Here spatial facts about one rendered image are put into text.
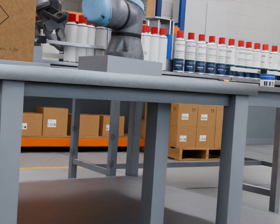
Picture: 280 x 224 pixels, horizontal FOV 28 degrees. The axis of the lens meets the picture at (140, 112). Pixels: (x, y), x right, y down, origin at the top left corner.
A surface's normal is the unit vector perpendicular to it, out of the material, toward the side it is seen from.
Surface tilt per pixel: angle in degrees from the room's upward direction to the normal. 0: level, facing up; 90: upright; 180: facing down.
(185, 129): 90
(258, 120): 90
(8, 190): 90
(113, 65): 90
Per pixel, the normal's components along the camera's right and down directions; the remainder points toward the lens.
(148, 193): -0.78, -0.03
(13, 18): 0.56, 0.07
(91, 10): -0.59, 0.09
